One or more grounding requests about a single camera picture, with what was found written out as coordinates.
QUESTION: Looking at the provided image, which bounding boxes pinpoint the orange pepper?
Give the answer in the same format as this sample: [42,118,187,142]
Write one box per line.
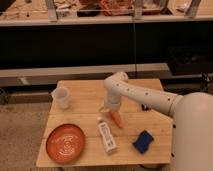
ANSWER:
[110,111,124,128]

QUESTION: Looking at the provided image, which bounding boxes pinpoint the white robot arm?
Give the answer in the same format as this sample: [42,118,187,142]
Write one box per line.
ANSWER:
[104,72,213,171]

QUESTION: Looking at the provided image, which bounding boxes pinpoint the white bottle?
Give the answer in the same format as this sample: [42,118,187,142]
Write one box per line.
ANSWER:
[97,117,117,154]

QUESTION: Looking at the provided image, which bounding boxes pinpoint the long background shelf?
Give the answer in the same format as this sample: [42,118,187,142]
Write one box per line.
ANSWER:
[0,62,213,88]

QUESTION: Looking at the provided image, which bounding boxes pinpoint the wooden table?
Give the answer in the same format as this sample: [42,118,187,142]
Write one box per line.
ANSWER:
[45,80,172,167]

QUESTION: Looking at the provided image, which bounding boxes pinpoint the blue sponge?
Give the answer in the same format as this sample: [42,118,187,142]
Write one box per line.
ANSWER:
[133,130,154,154]

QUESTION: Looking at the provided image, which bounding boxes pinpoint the white plastic cup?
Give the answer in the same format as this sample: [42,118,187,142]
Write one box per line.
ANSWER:
[51,87,70,109]

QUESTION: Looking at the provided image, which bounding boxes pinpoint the orange plate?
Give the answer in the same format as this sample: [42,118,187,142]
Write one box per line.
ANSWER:
[46,124,85,164]

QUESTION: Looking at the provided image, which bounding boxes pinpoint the black bin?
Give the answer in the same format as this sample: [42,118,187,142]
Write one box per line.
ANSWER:
[167,45,213,75]

